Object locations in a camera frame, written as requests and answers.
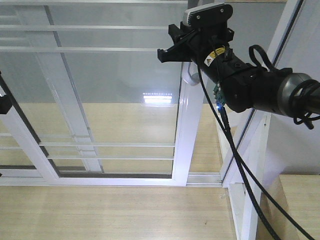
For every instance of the silver curved door handle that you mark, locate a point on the silver curved door handle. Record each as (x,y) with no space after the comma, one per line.
(192,76)

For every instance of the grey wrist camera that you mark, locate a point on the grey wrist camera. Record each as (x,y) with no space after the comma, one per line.
(207,15)

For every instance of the light wooden box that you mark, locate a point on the light wooden box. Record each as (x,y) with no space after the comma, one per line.
(299,195)

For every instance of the white triangular support brace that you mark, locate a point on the white triangular support brace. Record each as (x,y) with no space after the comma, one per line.
(245,200)

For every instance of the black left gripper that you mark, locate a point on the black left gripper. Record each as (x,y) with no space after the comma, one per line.
(5,104)

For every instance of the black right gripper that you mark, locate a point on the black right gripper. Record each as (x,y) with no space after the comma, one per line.
(209,49)

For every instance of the white framed sliding glass door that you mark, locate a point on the white framed sliding glass door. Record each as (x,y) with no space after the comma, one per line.
(133,32)

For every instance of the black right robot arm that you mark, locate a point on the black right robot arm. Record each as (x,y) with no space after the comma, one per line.
(295,95)

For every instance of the aluminium floor track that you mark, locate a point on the aluminium floor track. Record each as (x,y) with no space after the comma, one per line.
(204,179)

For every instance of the fixed white glass panel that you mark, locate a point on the fixed white glass panel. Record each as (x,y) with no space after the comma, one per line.
(56,82)

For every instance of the white door frame post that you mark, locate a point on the white door frame post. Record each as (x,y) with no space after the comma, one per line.
(276,164)

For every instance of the light wooden platform board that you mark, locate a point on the light wooden platform board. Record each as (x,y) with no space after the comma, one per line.
(139,212)

